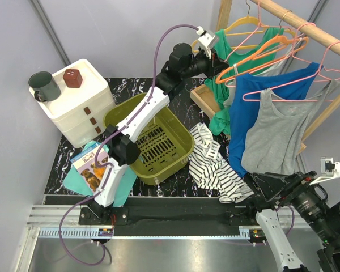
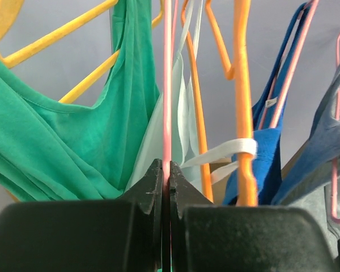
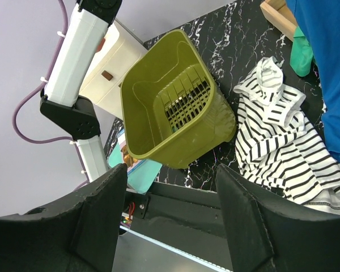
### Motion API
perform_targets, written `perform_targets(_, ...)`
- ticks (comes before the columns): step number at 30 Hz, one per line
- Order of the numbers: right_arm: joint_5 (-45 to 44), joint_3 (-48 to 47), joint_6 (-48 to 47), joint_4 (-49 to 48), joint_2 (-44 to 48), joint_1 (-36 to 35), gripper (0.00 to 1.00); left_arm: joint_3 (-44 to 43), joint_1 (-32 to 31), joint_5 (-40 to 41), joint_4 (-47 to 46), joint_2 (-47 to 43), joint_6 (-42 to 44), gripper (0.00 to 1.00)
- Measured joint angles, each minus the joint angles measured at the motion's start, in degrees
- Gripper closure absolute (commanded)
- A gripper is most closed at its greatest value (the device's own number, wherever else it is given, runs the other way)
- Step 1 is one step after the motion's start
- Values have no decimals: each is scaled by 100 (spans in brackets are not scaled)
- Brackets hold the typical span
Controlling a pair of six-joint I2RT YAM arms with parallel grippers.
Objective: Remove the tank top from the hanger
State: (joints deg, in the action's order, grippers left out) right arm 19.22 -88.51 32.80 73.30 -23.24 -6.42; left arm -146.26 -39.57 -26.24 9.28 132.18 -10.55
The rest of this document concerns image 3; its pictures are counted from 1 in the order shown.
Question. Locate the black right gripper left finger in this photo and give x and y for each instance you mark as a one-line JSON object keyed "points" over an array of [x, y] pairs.
{"points": [[77, 232]]}

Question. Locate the white drawer unit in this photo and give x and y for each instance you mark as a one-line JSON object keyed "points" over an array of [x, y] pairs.
{"points": [[104, 77]]}

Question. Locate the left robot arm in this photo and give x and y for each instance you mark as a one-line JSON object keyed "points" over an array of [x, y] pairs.
{"points": [[61, 102]]}

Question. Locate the blue tank top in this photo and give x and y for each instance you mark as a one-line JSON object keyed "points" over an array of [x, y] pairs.
{"points": [[320, 23]]}

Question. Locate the wooden clothes rack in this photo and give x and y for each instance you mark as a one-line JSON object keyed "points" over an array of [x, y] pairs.
{"points": [[280, 16]]}

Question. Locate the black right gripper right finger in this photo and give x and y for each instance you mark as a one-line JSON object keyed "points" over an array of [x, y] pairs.
{"points": [[266, 232]]}

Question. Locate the olive green plastic basket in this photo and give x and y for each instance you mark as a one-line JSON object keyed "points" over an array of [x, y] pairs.
{"points": [[173, 110]]}

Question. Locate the black white striped tank top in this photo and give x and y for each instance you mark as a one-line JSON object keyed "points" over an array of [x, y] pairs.
{"points": [[277, 147]]}

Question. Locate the white cable duct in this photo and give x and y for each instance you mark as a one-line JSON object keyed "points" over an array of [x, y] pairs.
{"points": [[191, 257]]}

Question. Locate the green tank top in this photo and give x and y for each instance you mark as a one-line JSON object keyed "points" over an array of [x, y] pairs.
{"points": [[302, 56]]}

